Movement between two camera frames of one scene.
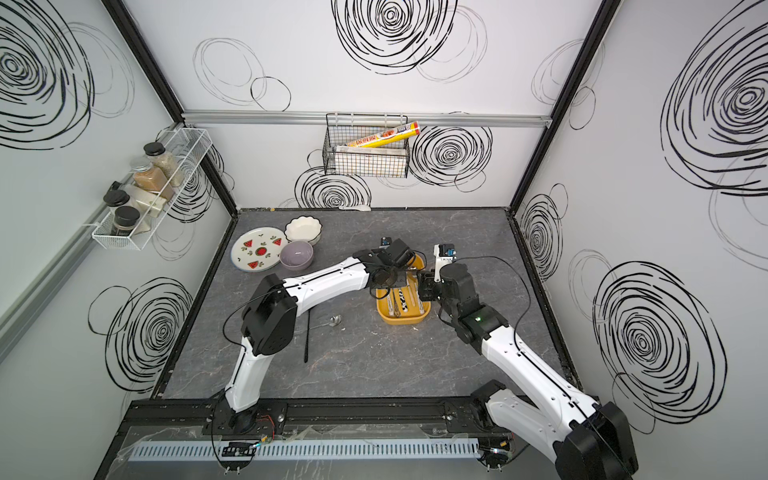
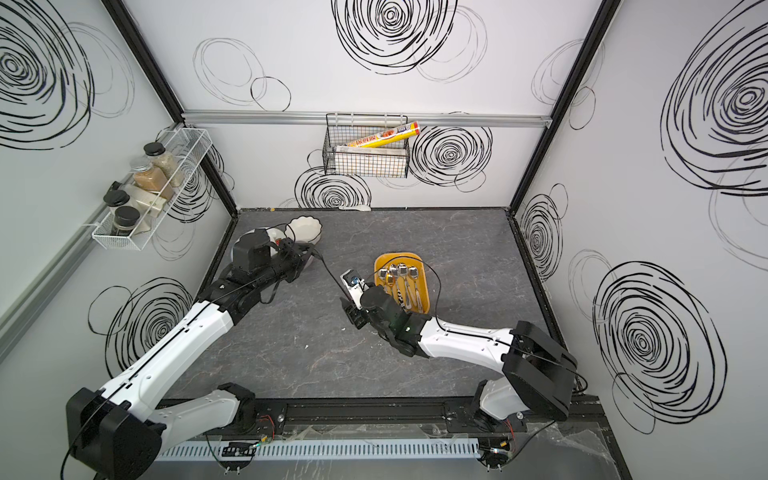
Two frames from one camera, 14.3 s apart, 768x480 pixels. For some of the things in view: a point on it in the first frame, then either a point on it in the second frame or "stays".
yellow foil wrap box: [394, 134] stays
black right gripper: [426, 283] → [353, 312]
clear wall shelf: [134, 218] stays
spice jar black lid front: [114, 198] stays
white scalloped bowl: [304, 228] stays
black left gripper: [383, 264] → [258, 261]
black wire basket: [366, 145] stays
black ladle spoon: [307, 335] → [317, 254]
